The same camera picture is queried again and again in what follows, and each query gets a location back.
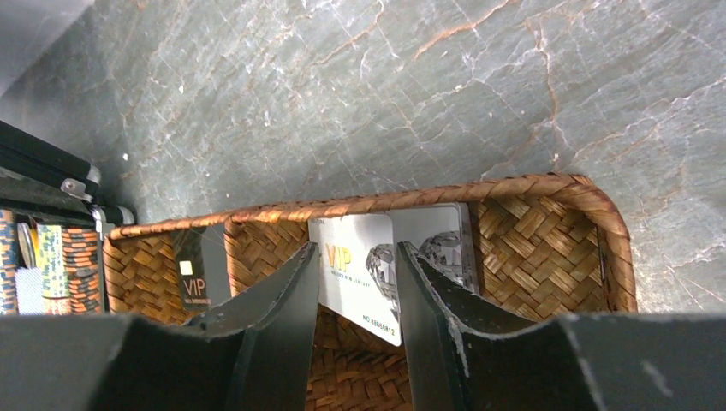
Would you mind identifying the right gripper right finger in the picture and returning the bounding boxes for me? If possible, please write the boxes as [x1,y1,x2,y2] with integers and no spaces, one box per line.
[396,242,725,410]

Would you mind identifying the black poker chip case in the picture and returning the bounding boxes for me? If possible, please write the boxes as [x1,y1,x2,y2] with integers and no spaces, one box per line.
[1,122,134,315]

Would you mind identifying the yellow blue loose chips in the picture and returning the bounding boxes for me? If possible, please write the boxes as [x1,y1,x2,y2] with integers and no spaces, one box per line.
[17,223,37,269]

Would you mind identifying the black card deck box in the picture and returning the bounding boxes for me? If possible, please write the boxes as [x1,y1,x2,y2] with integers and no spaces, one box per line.
[170,224,231,312]

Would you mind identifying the woven brown basket tray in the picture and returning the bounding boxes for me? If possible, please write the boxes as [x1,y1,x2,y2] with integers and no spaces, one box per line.
[102,173,639,411]

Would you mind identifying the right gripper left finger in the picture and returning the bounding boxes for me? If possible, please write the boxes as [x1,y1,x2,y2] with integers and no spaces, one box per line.
[1,242,319,410]

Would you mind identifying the white VIP card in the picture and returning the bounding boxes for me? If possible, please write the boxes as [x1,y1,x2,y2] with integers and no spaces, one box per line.
[308,213,402,347]

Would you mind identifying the brown black chip stack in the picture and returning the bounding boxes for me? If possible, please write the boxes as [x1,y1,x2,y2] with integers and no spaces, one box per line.
[62,228,104,314]

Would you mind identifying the white card in basket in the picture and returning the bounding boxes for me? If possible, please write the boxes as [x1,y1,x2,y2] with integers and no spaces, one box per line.
[388,203,480,294]

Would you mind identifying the blue playing card deck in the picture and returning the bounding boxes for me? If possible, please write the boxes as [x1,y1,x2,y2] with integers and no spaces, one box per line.
[15,267,45,315]

